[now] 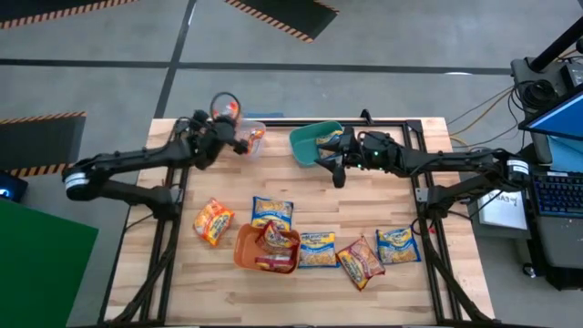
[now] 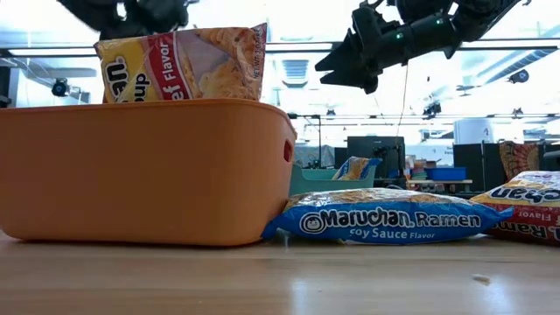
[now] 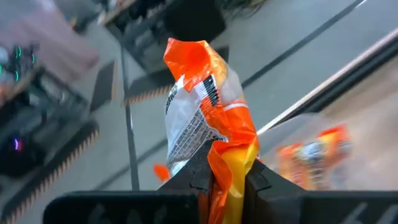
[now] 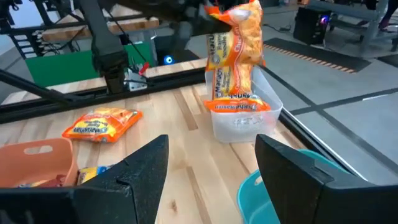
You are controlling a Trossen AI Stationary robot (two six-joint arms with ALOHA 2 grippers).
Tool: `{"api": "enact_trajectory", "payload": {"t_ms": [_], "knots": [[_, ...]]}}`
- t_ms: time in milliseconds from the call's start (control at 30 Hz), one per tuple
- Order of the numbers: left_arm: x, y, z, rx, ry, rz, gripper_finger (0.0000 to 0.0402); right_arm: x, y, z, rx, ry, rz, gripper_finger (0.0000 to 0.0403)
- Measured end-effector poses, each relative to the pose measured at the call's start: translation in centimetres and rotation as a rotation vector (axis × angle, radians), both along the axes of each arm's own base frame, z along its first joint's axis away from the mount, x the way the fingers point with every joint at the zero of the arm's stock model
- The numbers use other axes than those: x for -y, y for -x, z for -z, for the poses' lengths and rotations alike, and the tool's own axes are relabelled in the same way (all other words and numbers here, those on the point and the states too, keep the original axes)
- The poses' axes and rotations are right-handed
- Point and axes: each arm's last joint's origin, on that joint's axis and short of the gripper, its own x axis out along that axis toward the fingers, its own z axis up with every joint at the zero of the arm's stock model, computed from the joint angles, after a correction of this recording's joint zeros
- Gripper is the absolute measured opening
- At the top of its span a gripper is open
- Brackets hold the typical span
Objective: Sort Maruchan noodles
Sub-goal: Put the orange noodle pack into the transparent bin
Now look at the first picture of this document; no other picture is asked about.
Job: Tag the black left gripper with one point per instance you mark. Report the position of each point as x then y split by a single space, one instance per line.
223 134

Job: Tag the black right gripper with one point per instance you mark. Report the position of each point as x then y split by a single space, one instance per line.
360 150

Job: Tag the orange chicken ramen pack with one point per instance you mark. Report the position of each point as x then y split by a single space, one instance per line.
229 109
213 222
254 136

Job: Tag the red beef ramen pack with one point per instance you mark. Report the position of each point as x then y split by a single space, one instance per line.
275 263
360 263
273 239

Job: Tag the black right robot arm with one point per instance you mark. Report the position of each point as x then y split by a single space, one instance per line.
455 159

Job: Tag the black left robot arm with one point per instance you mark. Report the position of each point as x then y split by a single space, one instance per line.
136 157

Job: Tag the clear plastic bin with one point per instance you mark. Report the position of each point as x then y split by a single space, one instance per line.
260 127

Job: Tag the teal plastic bin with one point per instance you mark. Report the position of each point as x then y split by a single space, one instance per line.
303 146

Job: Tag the orange plastic bin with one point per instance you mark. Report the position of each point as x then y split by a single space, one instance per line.
246 250

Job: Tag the black hazard-striped floor mat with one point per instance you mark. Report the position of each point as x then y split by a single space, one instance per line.
36 146
45 7
291 13

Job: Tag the white board with writing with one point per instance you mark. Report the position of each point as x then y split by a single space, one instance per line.
503 212

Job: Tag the grey equipment cart top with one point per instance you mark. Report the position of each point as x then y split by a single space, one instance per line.
524 68

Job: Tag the monitor with blue screen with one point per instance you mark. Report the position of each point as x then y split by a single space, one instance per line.
562 118

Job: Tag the black backlit keyboard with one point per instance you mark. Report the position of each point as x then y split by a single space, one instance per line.
560 196

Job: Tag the black device with blue light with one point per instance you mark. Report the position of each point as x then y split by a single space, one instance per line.
13 187

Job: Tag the light blue sheet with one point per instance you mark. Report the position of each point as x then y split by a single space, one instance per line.
567 157

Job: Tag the green floor mat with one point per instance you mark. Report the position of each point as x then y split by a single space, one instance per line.
41 273

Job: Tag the black monitor stand pole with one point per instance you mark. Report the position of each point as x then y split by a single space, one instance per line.
558 45

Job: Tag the black aluminium table frame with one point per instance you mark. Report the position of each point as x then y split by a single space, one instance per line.
391 123

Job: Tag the silver metal bracket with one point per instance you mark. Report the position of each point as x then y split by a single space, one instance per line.
421 195

